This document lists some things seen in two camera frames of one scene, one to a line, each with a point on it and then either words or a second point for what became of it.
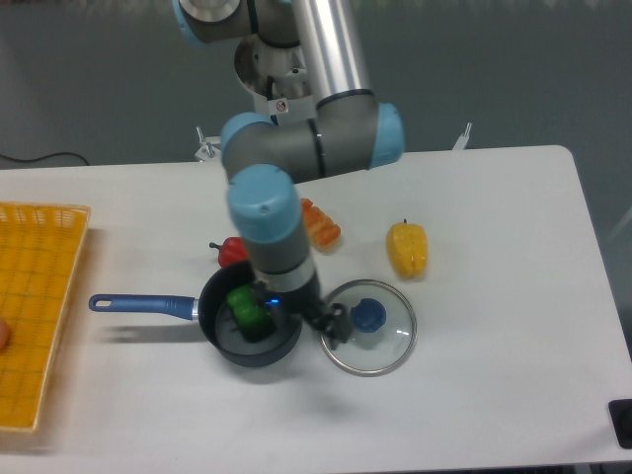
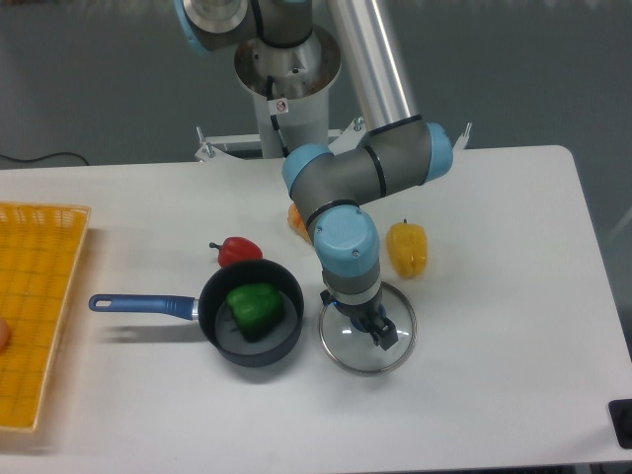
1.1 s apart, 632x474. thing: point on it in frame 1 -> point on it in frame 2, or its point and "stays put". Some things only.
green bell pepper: x=255 y=322 stays put
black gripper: x=305 y=301 -> x=369 y=311
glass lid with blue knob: x=383 y=328 stays put
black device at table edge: x=621 y=413 stays put
